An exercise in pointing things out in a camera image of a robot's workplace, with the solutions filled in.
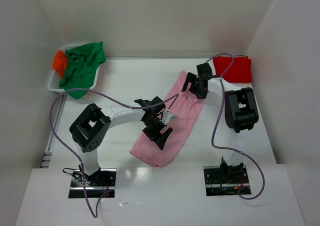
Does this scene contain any green t shirt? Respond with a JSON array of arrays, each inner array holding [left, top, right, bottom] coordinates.
[[59, 42, 106, 99]]

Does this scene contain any white plastic basket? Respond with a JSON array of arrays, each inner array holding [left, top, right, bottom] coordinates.
[[47, 43, 100, 93]]

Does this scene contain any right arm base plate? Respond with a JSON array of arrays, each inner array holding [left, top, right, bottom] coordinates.
[[203, 166, 252, 196]]

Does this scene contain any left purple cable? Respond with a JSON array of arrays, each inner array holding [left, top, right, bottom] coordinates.
[[50, 88, 180, 218]]

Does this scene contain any pink t shirt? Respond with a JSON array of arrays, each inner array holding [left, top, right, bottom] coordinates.
[[129, 71, 204, 167]]

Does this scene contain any folded red t shirt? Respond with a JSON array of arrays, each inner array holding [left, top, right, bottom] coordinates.
[[213, 56, 253, 83]]

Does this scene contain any orange t shirt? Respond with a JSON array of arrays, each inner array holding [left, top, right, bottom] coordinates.
[[52, 50, 68, 78]]

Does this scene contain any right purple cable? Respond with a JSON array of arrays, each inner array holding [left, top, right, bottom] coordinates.
[[204, 53, 266, 200]]

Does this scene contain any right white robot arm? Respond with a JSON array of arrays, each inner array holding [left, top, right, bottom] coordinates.
[[181, 63, 259, 154]]

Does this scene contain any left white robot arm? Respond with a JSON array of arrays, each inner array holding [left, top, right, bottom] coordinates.
[[69, 96, 177, 186]]

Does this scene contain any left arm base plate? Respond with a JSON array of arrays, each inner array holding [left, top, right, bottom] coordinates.
[[62, 168, 117, 199]]

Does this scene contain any purple cable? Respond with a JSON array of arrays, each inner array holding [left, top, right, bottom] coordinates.
[[204, 53, 266, 200], [50, 88, 180, 218]]

